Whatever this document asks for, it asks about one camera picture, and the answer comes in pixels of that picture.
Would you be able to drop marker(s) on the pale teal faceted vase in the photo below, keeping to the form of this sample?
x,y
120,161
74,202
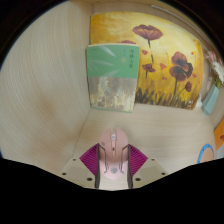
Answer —
x,y
210,101

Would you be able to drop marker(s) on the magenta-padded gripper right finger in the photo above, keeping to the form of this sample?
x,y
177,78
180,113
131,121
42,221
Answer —
x,y
143,168

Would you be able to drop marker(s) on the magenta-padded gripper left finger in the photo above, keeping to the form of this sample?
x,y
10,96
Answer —
x,y
85,168

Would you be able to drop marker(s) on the white and pink flower bouquet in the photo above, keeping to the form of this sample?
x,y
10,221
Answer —
x,y
217,70

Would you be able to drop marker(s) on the white light bar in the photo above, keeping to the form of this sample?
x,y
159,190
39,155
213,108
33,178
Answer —
x,y
166,11

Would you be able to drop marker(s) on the green covered book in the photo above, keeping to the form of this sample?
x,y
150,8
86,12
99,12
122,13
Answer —
x,y
111,80

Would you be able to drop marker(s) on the round blue-rimmed cartoon mouse pad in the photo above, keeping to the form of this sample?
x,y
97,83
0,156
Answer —
x,y
204,156

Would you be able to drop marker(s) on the yellow poppy flower painting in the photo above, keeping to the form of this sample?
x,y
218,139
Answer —
x,y
166,56

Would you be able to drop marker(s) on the pink computer mouse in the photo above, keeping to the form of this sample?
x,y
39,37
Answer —
x,y
113,150

